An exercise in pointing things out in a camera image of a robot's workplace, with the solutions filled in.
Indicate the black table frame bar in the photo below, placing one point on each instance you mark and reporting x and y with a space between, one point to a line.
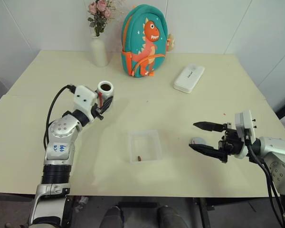
204 211

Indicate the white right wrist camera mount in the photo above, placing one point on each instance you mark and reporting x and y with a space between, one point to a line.
245 123

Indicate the pink flower bouquet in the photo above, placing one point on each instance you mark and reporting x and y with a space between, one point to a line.
100 14

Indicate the small white round object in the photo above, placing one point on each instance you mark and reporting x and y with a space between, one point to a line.
197 140

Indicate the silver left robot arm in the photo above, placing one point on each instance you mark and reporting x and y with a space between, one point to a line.
61 128

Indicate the teal dinosaur backpack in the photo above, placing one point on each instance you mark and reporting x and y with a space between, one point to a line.
145 40

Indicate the dark rounded shape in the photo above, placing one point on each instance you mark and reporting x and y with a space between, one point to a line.
113 217
171 217

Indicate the small brown pellet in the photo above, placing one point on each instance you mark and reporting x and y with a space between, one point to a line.
139 158

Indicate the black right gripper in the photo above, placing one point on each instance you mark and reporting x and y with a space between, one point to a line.
231 140

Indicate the clear plastic square tray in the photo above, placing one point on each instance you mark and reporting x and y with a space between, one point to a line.
145 160

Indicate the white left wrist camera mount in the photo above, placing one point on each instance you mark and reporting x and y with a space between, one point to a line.
84 97

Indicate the white plastic jar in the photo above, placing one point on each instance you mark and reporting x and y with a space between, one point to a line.
107 93

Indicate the white ceramic vase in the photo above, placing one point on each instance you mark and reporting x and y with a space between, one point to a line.
99 53

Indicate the white rectangular case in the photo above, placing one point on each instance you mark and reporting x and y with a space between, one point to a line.
188 78

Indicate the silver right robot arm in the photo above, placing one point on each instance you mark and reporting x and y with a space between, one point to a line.
278 152

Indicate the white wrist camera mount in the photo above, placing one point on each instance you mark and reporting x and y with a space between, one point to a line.
84 97
245 123

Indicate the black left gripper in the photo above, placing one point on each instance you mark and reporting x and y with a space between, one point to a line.
97 111

